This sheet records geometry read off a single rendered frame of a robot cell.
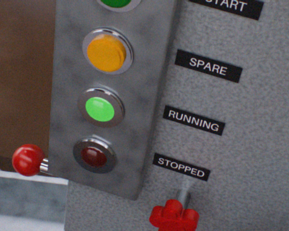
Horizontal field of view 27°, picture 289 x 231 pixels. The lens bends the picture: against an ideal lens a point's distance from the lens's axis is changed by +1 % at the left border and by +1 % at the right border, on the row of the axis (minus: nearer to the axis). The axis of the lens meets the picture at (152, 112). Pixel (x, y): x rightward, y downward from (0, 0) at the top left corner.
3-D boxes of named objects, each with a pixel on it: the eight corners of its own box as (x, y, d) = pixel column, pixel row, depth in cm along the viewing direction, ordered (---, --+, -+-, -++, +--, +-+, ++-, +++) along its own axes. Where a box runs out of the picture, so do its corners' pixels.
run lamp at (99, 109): (117, 118, 46) (121, 94, 44) (111, 130, 45) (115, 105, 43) (87, 109, 46) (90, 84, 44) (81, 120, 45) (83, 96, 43)
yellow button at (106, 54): (125, 69, 42) (129, 38, 40) (120, 78, 41) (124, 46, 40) (89, 58, 42) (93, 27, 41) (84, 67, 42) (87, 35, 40)
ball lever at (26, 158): (91, 178, 61) (94, 156, 59) (79, 201, 58) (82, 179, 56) (20, 155, 62) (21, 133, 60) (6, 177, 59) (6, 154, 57)
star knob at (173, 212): (200, 211, 52) (210, 181, 49) (189, 251, 49) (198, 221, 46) (158, 198, 52) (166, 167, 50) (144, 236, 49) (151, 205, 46)
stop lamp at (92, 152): (110, 164, 49) (113, 143, 47) (104, 176, 48) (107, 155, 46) (82, 155, 49) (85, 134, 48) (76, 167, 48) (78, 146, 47)
